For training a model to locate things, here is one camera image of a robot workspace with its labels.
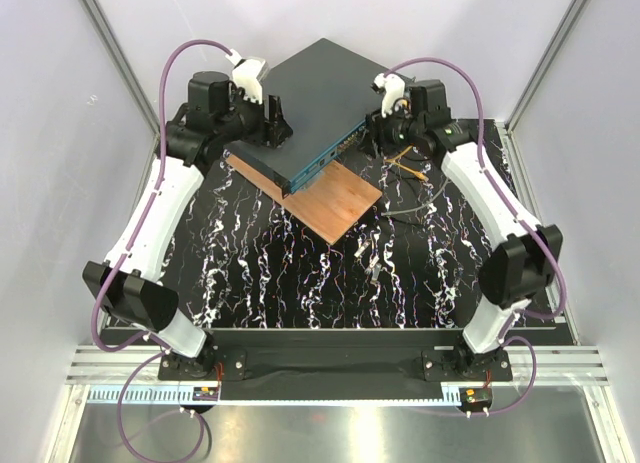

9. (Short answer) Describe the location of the dark grey network switch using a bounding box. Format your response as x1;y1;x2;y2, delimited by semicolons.
226;38;386;197

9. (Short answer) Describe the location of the right aluminium frame post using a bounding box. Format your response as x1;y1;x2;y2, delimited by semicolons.
504;0;601;134

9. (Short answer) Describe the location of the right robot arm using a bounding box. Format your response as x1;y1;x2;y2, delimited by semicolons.
366;73;563;380

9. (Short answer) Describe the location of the purple cable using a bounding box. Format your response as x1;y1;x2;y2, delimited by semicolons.
88;38;236;462
384;56;569;417

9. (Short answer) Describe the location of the black network cable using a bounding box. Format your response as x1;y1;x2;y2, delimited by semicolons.
382;147;441;224

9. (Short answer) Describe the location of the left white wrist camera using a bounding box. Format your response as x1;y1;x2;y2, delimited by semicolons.
226;49;270;104

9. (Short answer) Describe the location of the grey network cable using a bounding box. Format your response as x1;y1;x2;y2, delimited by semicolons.
380;175;454;219

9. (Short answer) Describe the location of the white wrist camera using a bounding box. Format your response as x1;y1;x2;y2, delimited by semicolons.
226;49;270;104
372;73;408;118

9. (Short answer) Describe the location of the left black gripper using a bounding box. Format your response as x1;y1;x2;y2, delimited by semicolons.
215;85;292;149

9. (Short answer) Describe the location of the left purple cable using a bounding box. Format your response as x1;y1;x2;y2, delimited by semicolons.
88;38;236;462

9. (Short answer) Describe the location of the aluminium frame post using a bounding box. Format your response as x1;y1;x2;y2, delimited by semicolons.
504;0;601;134
79;0;159;135

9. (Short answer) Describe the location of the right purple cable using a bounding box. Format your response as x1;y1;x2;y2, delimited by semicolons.
384;56;569;417

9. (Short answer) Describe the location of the slotted cable duct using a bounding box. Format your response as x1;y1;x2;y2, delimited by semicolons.
87;383;493;408

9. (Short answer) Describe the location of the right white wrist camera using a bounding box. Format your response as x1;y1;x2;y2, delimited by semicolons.
372;73;408;118

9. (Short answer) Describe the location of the left aluminium frame post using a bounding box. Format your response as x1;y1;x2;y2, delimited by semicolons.
79;0;159;135

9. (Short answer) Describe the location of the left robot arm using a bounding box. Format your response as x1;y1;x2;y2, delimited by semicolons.
82;68;292;379

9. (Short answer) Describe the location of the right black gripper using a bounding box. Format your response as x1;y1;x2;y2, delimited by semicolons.
355;101;424;161

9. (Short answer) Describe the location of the wooden base board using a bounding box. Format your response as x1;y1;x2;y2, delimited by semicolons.
226;155;382;245

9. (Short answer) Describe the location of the black marble pattern mat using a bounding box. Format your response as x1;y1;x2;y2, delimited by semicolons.
97;117;569;330

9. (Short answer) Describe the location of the yellow network cable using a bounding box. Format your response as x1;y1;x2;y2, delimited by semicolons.
384;142;429;180

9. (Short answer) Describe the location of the aluminium rail profile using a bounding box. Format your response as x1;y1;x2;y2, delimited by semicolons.
65;345;609;386

